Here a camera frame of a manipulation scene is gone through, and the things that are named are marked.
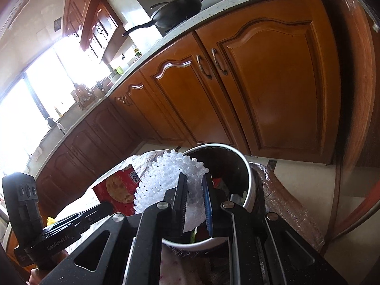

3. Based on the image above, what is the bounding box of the floral tablecloth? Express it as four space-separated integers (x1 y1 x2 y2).
55 150 208 285

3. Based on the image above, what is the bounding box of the narrow wooden cabinet door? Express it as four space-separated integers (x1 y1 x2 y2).
108 70 190 146

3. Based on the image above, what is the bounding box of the wooden chair frame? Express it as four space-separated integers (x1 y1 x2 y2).
322 154 380 254

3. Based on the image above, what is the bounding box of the black bin with white rim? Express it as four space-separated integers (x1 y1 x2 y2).
162 143 268 256

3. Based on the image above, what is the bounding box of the wooden knife block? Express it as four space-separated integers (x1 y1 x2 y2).
73 83 97 107

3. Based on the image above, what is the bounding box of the large arched wooden cabinet door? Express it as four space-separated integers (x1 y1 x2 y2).
195 0 342 164

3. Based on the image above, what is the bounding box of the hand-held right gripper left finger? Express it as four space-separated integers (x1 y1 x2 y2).
40 172 190 285

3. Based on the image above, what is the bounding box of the kitchen window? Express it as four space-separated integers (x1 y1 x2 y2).
0 36 112 179

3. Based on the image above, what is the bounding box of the glass door wall cabinet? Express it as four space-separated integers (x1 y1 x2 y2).
80 0 124 63

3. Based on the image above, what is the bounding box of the tall wooden side panel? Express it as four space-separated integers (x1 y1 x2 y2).
323 0 377 167

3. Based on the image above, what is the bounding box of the black wok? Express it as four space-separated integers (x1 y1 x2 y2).
122 0 205 38

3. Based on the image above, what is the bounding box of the dark wooden cabinet door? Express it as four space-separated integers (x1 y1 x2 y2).
34 142 95 211
64 99 143 167

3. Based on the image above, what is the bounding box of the wooden wall cabinet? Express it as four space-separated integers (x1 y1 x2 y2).
62 0 100 38

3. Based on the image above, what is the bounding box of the white foam fruit net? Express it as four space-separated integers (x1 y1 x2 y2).
133 151 211 216

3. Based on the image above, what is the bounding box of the person's left hand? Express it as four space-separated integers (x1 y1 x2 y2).
28 248 69 285

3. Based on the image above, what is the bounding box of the red cookie box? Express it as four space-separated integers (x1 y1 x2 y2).
93 164 143 216

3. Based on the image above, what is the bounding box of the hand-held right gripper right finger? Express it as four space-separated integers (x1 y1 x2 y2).
202 173 348 285

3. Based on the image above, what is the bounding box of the metal sink faucet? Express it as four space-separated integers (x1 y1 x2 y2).
46 117 66 135

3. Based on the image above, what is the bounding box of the metal cabinet handle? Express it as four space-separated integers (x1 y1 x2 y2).
211 48 228 76
196 54 213 80

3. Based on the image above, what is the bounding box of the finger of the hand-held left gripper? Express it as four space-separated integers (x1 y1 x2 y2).
58 202 113 233

